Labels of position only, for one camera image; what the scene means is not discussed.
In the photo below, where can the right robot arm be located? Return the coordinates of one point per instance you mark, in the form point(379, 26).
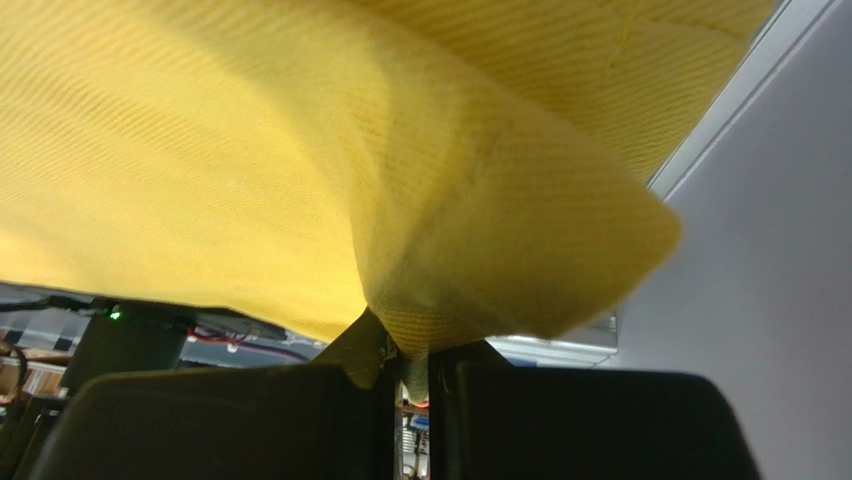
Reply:
point(139, 337)

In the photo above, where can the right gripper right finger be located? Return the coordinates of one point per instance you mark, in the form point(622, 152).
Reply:
point(494, 420)

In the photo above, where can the yellow trousers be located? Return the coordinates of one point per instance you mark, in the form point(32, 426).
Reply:
point(463, 169)

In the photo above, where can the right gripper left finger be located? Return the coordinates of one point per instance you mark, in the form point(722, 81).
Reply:
point(332, 418)

